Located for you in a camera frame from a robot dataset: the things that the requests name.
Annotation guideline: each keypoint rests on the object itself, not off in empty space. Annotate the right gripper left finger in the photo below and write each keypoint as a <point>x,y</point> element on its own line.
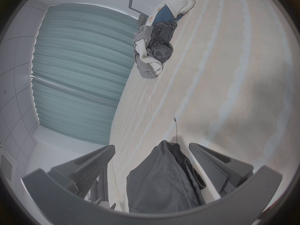
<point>79,174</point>

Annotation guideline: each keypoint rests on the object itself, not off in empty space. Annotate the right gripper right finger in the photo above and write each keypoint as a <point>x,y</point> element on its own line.
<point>222,170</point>

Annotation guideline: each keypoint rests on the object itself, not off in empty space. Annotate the black T-shirt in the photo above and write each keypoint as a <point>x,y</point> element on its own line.
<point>161,179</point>

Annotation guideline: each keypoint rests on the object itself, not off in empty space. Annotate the bed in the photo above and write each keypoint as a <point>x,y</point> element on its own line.
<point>222,78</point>

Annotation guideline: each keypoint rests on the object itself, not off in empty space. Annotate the pile of clothes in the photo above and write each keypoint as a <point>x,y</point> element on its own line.
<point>161,48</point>

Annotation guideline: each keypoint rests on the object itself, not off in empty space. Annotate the blue-green curtain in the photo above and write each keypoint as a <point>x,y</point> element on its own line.
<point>70,111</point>
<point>82,43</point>

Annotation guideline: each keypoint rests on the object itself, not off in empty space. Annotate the white ceiling vent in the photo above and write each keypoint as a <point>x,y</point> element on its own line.
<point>5,165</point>

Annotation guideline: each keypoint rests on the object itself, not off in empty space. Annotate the grey bedside table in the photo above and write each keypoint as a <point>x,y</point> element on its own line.
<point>141,20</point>

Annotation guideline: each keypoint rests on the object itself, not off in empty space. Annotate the white printed pillow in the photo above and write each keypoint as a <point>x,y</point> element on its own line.
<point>152,17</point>

